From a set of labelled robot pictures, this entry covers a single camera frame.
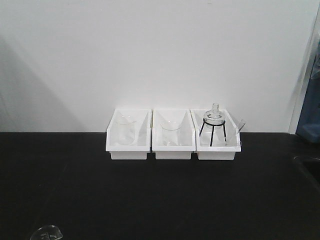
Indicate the glass flask in middle bin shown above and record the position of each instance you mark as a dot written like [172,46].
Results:
[171,133]

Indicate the white middle storage bin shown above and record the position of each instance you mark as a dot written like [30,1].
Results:
[187,134]

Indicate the white storage bin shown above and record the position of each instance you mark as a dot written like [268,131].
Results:
[218,150]
[141,145]
[187,134]

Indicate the glass beaker in left bin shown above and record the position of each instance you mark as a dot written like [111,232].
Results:
[125,125]

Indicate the white left storage bin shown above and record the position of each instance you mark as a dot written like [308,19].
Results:
[141,145]

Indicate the round glass flask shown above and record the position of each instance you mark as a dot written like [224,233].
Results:
[214,116]

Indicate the white right storage bin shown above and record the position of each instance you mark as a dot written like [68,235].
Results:
[218,150]

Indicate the glass test tube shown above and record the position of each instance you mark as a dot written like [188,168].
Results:
[229,138]

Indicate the blue drying rack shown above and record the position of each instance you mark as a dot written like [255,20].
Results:
[309,121]

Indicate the black sink basin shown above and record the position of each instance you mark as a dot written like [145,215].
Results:
[310,167]

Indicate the glass beaker near left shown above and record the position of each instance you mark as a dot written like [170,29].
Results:
[47,232]

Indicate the black wire tripod stand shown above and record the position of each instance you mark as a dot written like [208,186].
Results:
[213,126]

